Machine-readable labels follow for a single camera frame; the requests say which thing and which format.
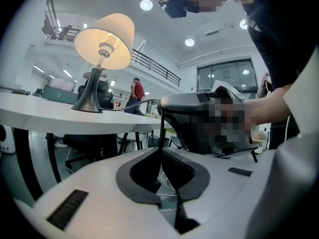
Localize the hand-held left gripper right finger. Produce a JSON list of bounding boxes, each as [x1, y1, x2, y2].
[[161, 147, 275, 239]]

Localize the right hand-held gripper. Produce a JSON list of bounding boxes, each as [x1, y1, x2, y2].
[[159, 80, 260, 159]]

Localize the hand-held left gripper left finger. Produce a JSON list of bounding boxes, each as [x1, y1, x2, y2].
[[14, 147, 182, 239]]

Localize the table light with cream shade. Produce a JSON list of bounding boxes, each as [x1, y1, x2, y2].
[[71, 13, 135, 114]]

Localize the person's right forearm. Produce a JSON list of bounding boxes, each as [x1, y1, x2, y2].
[[245, 85, 294, 129]]

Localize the dark glass window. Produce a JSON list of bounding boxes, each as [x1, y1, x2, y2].
[[196, 58, 259, 94]]

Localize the black mezzanine railing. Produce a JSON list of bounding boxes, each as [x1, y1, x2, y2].
[[44, 0, 181, 87]]

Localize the white marble table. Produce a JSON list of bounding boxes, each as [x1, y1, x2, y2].
[[0, 91, 175, 201]]

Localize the person's black clothing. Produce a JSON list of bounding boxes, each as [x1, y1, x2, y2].
[[240, 0, 319, 150]]

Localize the black office chair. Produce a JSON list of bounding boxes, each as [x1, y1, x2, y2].
[[62, 80, 118, 170]]

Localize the white black round appliance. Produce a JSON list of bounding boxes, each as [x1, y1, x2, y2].
[[0, 124, 14, 155]]

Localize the green cabinet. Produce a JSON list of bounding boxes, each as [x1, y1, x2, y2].
[[42, 85, 78, 106]]

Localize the black wire basket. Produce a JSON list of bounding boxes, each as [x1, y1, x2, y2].
[[148, 135, 160, 148]]

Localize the black light cord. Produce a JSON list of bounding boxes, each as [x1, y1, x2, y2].
[[98, 98, 167, 150]]

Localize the black head camera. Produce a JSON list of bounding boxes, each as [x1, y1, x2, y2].
[[156, 0, 187, 19]]

